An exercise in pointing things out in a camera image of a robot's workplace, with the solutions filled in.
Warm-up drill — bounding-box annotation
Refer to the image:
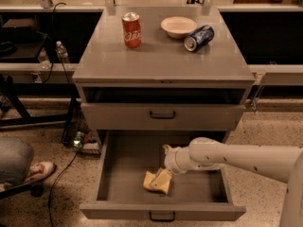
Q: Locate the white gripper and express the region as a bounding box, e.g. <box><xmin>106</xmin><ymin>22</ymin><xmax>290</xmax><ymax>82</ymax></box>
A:
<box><xmin>149</xmin><ymin>144</ymin><xmax>190</xmax><ymax>189</ymax></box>

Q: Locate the yellow sponge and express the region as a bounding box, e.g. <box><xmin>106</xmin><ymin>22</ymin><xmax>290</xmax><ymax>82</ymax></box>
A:
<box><xmin>143</xmin><ymin>171</ymin><xmax>169</xmax><ymax>194</ymax></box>

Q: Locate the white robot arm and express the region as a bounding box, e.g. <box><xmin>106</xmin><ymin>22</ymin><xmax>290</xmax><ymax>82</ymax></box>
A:
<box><xmin>143</xmin><ymin>137</ymin><xmax>303</xmax><ymax>227</ymax></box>

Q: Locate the open grey bottom drawer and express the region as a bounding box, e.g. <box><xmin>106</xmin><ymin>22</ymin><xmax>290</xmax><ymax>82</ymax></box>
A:
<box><xmin>80</xmin><ymin>131</ymin><xmax>246</xmax><ymax>222</ymax></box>

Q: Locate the grey drawer cabinet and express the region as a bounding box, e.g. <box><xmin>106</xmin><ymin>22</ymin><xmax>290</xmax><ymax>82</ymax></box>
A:
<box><xmin>73</xmin><ymin>7</ymin><xmax>254</xmax><ymax>142</ymax></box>

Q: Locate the closed grey middle drawer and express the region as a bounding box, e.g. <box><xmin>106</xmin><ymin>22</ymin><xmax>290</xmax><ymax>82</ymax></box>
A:
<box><xmin>81</xmin><ymin>103</ymin><xmax>244</xmax><ymax>131</ymax></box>

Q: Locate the green bottle in basket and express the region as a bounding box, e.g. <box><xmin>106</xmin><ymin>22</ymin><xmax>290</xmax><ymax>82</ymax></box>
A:
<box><xmin>73</xmin><ymin>131</ymin><xmax>85</xmax><ymax>149</ymax></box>

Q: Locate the red white sneaker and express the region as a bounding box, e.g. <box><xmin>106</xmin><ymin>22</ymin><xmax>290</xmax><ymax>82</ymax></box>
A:
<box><xmin>25</xmin><ymin>162</ymin><xmax>56</xmax><ymax>183</ymax></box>

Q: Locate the black office chair base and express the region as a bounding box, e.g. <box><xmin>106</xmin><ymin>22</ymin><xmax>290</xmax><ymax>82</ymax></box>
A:
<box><xmin>0</xmin><ymin>182</ymin><xmax>45</xmax><ymax>200</ymax></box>

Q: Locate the blue soda can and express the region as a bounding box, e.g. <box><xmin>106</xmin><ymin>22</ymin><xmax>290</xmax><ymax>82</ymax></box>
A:
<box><xmin>184</xmin><ymin>26</ymin><xmax>214</xmax><ymax>52</ymax></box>

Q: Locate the red soda can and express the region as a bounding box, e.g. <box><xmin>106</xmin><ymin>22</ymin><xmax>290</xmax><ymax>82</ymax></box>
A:
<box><xmin>121</xmin><ymin>12</ymin><xmax>141</xmax><ymax>48</ymax></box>

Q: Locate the white bowl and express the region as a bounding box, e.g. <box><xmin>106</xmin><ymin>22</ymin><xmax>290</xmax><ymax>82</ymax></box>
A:
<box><xmin>160</xmin><ymin>16</ymin><xmax>197</xmax><ymax>39</ymax></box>

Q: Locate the blue jeans leg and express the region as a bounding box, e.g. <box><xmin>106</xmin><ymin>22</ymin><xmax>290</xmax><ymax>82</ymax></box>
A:
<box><xmin>0</xmin><ymin>137</ymin><xmax>34</xmax><ymax>185</ymax></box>

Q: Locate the clear water bottle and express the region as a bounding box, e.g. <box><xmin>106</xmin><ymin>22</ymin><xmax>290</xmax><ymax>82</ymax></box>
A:
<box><xmin>56</xmin><ymin>41</ymin><xmax>70</xmax><ymax>65</ymax></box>

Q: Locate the black floor cable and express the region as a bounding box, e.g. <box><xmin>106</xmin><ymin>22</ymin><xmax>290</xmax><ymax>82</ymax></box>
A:
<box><xmin>46</xmin><ymin>150</ymin><xmax>79</xmax><ymax>227</ymax></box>

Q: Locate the black table frame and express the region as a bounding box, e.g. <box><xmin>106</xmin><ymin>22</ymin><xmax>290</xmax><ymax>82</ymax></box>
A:
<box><xmin>0</xmin><ymin>74</ymin><xmax>80</xmax><ymax>145</ymax></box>

